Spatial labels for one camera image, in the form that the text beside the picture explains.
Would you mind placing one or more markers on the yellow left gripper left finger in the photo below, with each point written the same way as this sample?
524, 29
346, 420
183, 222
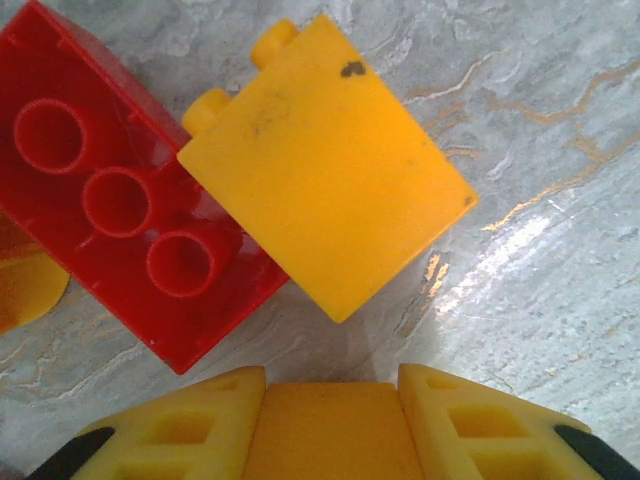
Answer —
165, 440

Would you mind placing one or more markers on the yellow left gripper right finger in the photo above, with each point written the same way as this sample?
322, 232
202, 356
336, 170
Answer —
500, 440

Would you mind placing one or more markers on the yellow round lego piece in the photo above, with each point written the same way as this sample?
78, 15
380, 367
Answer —
25, 290

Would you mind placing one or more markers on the red lego brick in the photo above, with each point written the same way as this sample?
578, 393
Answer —
165, 310

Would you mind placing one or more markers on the orange lego brick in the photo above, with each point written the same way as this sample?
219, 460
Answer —
325, 175

